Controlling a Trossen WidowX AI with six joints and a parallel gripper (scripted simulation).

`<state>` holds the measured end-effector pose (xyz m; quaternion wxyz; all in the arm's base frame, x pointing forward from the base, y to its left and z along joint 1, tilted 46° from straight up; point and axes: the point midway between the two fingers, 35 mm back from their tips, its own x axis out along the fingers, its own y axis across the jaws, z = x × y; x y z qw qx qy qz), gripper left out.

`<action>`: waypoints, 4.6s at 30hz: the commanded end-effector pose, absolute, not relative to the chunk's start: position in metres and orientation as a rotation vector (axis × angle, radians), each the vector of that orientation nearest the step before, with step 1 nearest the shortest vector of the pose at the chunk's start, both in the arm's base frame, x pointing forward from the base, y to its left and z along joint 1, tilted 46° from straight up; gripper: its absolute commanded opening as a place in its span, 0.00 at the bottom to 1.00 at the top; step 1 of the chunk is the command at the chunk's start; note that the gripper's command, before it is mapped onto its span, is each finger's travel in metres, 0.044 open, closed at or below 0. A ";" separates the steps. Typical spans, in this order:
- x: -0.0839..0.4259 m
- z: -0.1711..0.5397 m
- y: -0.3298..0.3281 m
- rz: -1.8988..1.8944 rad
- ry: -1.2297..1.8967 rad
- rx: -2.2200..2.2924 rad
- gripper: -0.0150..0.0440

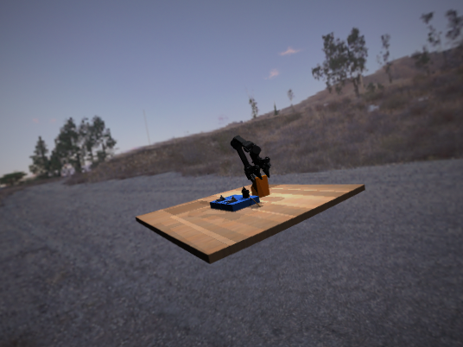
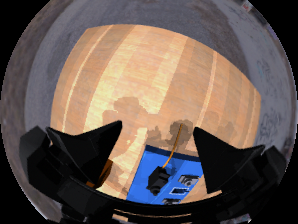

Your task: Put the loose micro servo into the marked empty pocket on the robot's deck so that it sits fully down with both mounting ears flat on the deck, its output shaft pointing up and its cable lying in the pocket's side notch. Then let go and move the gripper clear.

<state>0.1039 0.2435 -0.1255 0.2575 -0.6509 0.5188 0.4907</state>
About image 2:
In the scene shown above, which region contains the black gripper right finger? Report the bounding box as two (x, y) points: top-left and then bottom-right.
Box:
(193, 127), (266, 194)

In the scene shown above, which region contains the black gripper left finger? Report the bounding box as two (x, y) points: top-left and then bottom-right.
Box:
(45, 120), (122, 185)

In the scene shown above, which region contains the blue rectangular plate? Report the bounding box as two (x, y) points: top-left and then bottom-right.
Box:
(126, 144), (204, 205)

